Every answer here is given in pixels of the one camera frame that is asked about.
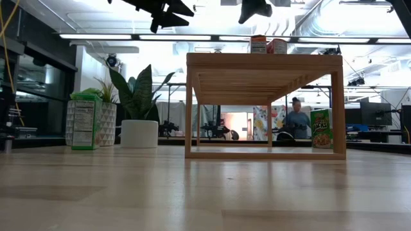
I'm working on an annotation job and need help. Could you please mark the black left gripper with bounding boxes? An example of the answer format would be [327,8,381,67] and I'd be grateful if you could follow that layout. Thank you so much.
[123,0,195,35]

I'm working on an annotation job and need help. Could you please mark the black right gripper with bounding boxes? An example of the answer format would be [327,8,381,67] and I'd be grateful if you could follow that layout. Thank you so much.
[238,0,274,25]

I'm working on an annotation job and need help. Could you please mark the small orange cereal box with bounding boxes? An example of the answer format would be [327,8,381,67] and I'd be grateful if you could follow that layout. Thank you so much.
[250,35,268,55]

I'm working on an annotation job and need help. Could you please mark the small blue red cereal box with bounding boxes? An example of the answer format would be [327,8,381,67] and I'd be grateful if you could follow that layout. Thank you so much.
[266,38,288,55]

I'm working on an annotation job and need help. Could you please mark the green Apple Jacks cereal box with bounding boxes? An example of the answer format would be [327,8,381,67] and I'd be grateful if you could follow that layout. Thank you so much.
[310,108,334,150]

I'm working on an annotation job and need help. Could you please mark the wooden slatted shelf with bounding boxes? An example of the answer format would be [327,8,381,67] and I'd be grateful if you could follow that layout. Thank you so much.
[184,53,347,160]

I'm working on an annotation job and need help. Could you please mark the green cereal box nutrition label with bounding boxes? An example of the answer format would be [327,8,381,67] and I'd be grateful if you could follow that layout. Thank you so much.
[70,92,103,151]

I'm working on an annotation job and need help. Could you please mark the long ceiling light strip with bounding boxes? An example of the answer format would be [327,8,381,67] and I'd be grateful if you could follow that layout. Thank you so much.
[297,37,371,44]
[138,34,212,41]
[59,33,132,41]
[376,38,411,44]
[218,35,292,42]

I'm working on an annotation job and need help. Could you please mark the white curtain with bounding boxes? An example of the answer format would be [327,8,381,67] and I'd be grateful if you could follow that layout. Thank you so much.
[156,101,219,137]

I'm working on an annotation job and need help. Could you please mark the floral patterned cloth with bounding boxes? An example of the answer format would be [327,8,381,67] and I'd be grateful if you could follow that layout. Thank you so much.
[252,105,287,141]

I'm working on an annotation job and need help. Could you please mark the person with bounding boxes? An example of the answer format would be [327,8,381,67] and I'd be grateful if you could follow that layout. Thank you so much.
[281,96,311,141]

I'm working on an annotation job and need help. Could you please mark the snake plant in white pot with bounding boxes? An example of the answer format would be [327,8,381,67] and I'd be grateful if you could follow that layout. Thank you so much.
[107,64,177,150]

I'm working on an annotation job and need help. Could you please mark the succulent in white faceted pot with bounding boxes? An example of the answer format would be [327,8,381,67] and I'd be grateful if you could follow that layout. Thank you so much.
[65,76,118,148]

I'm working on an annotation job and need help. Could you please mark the black computer monitor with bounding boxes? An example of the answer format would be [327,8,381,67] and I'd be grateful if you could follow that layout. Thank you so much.
[359,101,393,126]
[399,104,411,144]

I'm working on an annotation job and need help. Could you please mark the clear plastic container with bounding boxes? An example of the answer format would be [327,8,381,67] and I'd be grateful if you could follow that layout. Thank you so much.
[14,126,38,139]

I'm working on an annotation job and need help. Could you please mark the black right rig frame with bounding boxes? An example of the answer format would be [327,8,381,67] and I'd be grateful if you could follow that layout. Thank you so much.
[387,0,411,30]

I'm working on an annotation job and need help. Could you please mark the yellow cable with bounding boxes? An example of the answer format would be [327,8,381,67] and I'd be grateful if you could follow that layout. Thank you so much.
[0,0,25,126]

